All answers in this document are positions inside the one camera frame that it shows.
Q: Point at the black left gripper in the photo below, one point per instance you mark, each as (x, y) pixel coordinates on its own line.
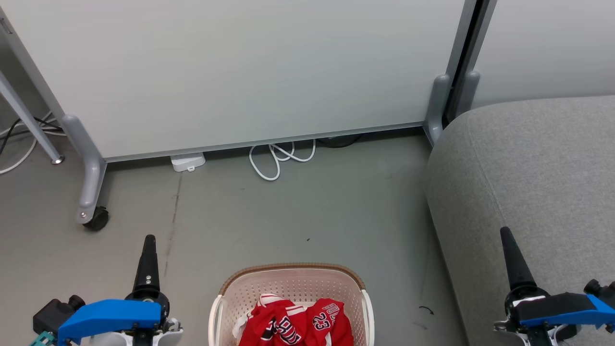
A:
(146, 302)

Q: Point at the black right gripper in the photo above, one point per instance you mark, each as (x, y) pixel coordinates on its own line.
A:
(526, 300)

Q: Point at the red jersey with black lettering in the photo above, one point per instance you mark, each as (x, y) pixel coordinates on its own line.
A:
(269, 323)

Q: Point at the red jersey number 23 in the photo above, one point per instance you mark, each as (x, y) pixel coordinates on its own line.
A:
(331, 327)

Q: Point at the grey fabric sofa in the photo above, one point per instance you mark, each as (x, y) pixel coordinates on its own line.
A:
(528, 192)

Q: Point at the black caster wheel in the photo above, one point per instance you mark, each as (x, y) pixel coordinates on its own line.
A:
(98, 220)

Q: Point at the small black floor scrap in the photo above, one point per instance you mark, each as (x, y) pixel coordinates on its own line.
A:
(426, 309)

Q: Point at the long grey partition foot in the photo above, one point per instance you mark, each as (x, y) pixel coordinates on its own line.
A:
(91, 178)

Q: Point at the white power adapter box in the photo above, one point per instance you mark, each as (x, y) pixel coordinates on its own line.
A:
(187, 162)

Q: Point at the cream perforated laundry basket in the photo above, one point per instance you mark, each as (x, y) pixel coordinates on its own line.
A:
(288, 287)

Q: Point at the short grey partition foot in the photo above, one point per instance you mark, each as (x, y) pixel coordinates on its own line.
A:
(470, 91)
(436, 110)

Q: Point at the grey metal table leg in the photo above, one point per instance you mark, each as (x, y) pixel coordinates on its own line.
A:
(29, 120)

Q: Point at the wide white partition panel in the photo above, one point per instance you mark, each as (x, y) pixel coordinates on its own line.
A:
(240, 72)

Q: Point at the narrow white partition panel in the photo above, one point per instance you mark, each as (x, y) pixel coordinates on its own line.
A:
(552, 48)

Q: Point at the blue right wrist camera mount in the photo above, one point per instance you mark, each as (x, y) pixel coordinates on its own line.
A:
(567, 317)

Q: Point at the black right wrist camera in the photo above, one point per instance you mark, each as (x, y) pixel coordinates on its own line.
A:
(600, 289)

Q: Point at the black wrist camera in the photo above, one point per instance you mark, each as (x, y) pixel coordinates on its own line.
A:
(53, 315)
(600, 289)

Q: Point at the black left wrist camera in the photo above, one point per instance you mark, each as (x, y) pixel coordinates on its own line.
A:
(53, 315)

